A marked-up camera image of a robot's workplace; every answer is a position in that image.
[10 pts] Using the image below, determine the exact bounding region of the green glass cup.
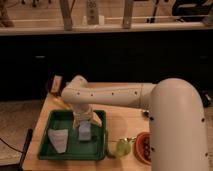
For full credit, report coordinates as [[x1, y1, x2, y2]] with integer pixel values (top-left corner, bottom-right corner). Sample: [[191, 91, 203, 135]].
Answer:
[[115, 139, 131, 157]]

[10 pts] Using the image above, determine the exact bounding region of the black cable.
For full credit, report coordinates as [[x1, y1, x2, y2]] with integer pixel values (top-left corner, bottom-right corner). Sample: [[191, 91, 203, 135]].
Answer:
[[0, 128, 34, 171]]

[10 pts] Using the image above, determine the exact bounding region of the yellow stick utensil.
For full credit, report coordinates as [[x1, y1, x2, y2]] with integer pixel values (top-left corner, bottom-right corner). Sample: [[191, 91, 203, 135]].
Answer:
[[53, 98, 71, 109]]

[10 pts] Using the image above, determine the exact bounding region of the blue sponge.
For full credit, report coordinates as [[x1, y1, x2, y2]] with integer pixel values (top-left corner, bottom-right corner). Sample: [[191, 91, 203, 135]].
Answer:
[[79, 121, 91, 141]]

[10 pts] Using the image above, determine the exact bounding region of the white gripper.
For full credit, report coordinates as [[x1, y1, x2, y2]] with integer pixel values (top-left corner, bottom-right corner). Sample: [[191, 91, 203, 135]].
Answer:
[[72, 104, 102, 129]]

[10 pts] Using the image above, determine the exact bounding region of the green plastic tray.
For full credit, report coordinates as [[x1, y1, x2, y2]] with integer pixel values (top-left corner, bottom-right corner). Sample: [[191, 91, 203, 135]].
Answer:
[[37, 110, 107, 161]]

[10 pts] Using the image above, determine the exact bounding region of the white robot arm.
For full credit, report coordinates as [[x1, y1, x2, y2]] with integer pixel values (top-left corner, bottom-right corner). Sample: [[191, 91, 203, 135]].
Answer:
[[61, 76, 210, 171]]

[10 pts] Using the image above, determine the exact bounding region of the white folded cloth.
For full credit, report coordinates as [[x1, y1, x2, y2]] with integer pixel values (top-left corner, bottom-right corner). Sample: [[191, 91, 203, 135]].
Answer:
[[48, 129, 68, 153]]

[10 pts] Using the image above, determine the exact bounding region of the metal ladle spoon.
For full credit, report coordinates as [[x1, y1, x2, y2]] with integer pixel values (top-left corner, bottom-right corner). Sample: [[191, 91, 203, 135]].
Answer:
[[142, 110, 149, 118]]

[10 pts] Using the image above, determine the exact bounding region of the red bowl with grapes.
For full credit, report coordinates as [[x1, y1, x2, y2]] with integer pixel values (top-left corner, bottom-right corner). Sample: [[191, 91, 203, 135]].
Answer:
[[134, 132, 151, 165]]

